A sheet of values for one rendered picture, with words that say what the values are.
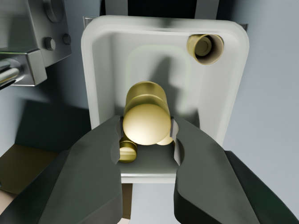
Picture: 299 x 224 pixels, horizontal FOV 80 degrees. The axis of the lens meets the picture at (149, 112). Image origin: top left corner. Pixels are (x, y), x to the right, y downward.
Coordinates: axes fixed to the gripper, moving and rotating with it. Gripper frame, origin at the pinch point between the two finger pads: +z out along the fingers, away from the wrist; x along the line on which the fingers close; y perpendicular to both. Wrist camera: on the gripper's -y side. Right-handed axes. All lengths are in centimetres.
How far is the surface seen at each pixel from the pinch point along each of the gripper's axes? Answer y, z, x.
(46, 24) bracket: -5.8, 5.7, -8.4
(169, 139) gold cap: 9.6, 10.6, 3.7
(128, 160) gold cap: 13.6, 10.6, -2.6
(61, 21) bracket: -5.9, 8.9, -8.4
